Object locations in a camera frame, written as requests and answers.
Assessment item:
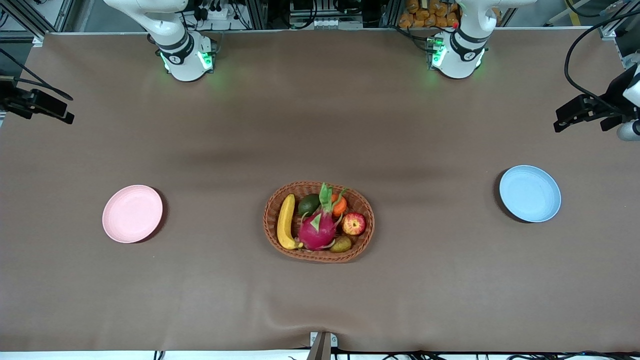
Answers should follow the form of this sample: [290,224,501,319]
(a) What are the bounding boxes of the red yellow apple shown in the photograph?
[342,212,367,237]

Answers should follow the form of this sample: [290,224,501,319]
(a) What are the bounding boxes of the yellow banana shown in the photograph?
[276,194,304,251]

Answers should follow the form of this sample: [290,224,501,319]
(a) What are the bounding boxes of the light blue plate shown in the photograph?
[499,165,562,223]

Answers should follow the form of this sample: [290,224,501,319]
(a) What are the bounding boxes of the pink plate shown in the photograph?
[102,185,164,244]

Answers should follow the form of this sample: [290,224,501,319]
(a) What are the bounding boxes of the pile of orange objects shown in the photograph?
[398,0,461,29]

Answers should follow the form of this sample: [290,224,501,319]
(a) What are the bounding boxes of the white power strip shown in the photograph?
[192,0,241,23]

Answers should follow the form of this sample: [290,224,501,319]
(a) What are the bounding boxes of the brown wicker basket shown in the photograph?
[263,181,375,264]

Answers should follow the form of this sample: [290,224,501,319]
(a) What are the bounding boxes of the brown tablecloth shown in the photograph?
[0,27,640,353]

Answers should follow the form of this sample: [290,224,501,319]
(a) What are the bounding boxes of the green avocado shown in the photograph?
[298,193,321,217]

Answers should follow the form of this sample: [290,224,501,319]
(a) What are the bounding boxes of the grey electronics box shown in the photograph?
[290,0,363,30]

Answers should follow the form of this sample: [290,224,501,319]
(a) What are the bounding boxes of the pink dragon fruit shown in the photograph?
[298,182,346,251]

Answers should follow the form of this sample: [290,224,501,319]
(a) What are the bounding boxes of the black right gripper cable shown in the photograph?
[0,48,74,101]

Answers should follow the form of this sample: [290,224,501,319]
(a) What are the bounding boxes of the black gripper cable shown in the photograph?
[0,48,74,101]
[564,10,640,118]

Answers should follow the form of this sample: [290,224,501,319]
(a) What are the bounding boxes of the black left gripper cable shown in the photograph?
[564,10,640,118]

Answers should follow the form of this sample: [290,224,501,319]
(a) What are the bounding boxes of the aluminium frame profile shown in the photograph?
[597,0,640,68]
[0,0,76,46]

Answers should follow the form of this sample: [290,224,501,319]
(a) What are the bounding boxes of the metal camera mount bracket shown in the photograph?
[306,331,338,360]

